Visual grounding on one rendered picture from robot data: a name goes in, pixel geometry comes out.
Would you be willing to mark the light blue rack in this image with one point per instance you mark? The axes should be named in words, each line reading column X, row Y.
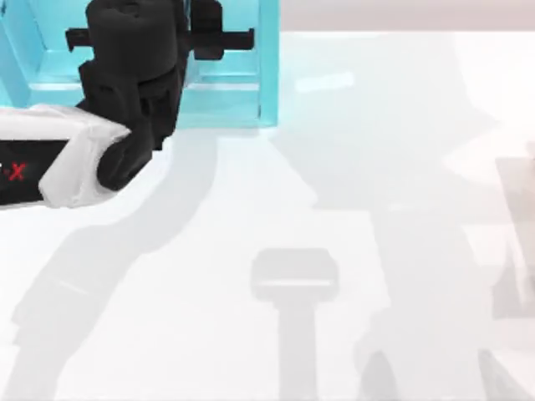
column 227, row 104

